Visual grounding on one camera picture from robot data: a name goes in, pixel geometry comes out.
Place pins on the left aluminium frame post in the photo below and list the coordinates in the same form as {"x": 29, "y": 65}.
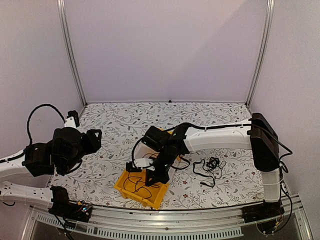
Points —
{"x": 61, "y": 7}

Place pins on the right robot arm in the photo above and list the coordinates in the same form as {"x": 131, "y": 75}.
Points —
{"x": 254, "y": 134}

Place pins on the aluminium frame post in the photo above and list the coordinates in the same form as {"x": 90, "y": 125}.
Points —
{"x": 262, "y": 51}
{"x": 61, "y": 7}

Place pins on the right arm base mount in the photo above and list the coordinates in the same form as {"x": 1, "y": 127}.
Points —
{"x": 267, "y": 215}

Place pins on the white translucent plastic bin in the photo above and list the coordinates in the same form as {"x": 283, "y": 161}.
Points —
{"x": 144, "y": 151}

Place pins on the right aluminium frame post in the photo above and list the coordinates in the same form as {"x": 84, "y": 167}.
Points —
{"x": 262, "y": 51}

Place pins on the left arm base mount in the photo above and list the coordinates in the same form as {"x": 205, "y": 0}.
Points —
{"x": 78, "y": 211}

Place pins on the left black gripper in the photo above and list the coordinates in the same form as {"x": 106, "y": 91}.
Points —
{"x": 93, "y": 143}

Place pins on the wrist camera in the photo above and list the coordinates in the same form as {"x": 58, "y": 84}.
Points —
{"x": 72, "y": 119}
{"x": 137, "y": 165}

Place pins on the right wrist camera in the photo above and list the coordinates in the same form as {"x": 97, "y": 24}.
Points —
{"x": 137, "y": 165}

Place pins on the front aluminium rail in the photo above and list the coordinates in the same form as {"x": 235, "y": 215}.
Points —
{"x": 110, "y": 223}

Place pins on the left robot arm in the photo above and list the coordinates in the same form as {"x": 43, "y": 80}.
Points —
{"x": 62, "y": 155}

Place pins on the floral patterned table mat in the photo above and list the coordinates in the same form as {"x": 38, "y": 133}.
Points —
{"x": 209, "y": 178}

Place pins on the near yellow plastic bin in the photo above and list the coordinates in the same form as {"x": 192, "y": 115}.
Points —
{"x": 131, "y": 185}

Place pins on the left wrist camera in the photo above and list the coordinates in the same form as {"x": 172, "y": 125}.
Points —
{"x": 72, "y": 119}

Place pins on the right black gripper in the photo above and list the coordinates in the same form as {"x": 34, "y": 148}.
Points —
{"x": 162, "y": 178}

